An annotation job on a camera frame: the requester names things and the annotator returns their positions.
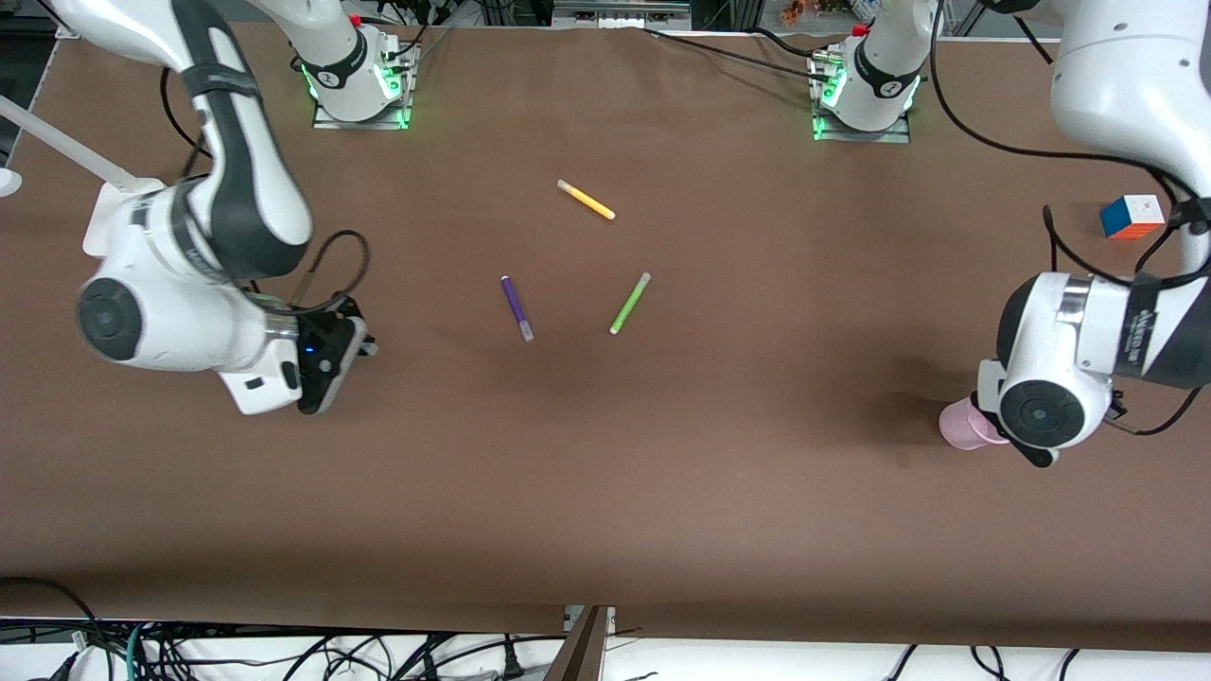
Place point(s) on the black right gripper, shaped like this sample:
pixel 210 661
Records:
pixel 326 346

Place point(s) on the aluminium frame profile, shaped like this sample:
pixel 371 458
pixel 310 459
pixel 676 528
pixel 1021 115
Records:
pixel 620 11

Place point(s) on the black power plug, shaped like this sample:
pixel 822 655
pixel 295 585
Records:
pixel 512 667

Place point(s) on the yellow marker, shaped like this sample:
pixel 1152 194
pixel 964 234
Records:
pixel 587 200

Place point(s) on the colourful puzzle cube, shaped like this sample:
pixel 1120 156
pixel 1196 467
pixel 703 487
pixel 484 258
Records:
pixel 1132 217

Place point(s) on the wooden beam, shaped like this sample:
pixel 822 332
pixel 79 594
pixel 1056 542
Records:
pixel 582 653

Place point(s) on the pink cup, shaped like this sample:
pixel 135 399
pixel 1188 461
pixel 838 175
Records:
pixel 960 426

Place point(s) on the purple marker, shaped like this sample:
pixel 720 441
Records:
pixel 514 303

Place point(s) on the brown table cover sheet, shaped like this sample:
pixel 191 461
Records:
pixel 662 473

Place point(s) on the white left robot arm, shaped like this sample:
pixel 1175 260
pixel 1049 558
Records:
pixel 1116 76

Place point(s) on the green marker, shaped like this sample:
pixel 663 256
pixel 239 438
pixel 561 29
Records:
pixel 628 305

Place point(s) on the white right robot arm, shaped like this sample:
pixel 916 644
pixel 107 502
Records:
pixel 255 189

